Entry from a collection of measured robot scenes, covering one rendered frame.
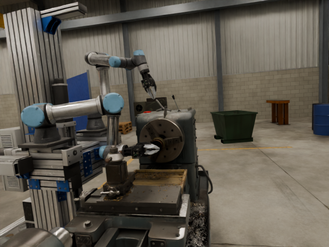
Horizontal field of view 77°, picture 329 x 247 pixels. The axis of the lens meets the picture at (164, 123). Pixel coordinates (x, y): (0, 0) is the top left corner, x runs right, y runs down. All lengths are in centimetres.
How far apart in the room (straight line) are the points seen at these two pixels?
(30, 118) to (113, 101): 43
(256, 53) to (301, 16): 255
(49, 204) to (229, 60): 1087
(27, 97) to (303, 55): 1215
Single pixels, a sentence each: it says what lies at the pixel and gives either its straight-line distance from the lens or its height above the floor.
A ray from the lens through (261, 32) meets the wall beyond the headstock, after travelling 1232.
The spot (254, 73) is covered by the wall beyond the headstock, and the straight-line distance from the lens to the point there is 1184.
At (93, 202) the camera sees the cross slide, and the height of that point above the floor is 96.
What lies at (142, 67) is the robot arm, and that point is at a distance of 154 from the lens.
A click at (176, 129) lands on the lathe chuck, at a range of 142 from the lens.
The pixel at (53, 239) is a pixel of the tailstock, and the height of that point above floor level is 113.
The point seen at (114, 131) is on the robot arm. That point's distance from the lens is 139.
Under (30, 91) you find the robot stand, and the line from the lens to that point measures 174.
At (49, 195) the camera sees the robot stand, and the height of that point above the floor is 73.
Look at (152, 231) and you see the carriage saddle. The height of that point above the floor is 90.
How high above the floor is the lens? 136
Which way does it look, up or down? 6 degrees down
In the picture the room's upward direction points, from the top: 4 degrees counter-clockwise
